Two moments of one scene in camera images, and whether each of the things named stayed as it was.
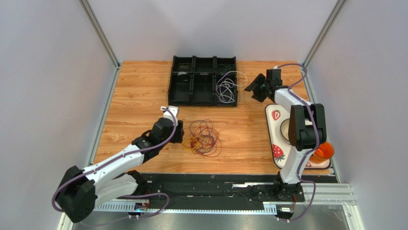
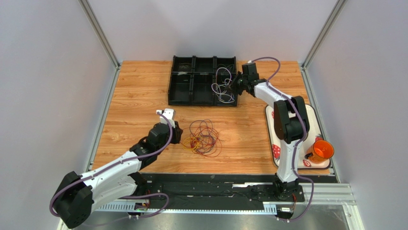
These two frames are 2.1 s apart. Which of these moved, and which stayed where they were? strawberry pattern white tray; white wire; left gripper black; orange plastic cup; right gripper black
Moved: white wire; right gripper black
Stayed: orange plastic cup; left gripper black; strawberry pattern white tray
